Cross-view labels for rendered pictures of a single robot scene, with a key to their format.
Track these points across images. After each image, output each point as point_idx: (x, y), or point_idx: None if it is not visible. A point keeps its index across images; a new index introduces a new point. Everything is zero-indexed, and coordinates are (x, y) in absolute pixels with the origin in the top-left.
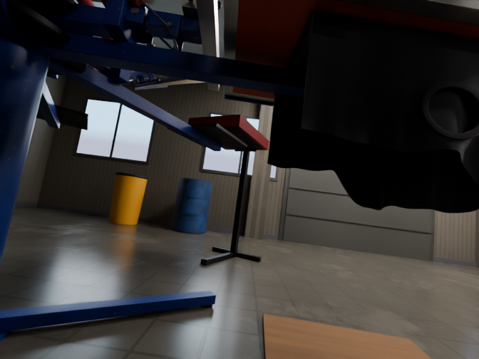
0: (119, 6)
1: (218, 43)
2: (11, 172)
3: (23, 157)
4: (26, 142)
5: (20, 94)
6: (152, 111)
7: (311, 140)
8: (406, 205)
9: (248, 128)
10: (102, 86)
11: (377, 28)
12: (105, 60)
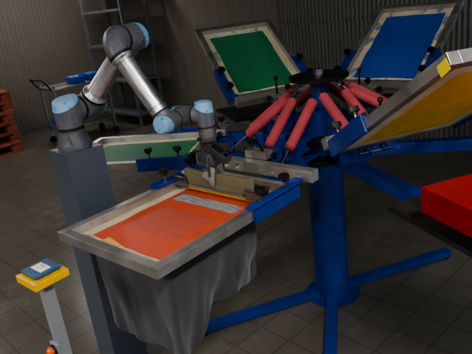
0: None
1: (259, 166)
2: (318, 227)
3: (324, 220)
4: (322, 213)
5: (312, 189)
6: (375, 183)
7: (227, 267)
8: (153, 341)
9: (451, 216)
10: (345, 169)
11: None
12: None
